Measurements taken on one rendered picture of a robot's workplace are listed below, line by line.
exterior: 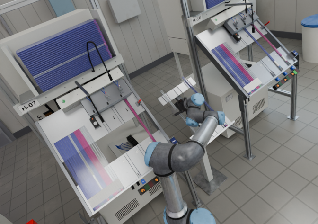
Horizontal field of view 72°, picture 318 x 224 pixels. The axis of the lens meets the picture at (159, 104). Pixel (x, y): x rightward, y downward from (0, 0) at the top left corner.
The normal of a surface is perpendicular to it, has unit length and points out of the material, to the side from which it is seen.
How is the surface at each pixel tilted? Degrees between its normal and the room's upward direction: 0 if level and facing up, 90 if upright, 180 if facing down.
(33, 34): 90
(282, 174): 0
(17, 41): 90
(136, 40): 90
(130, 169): 45
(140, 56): 90
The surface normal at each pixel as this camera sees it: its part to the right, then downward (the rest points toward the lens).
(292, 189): -0.30, -0.80
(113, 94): 0.17, -0.34
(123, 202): 0.53, 0.32
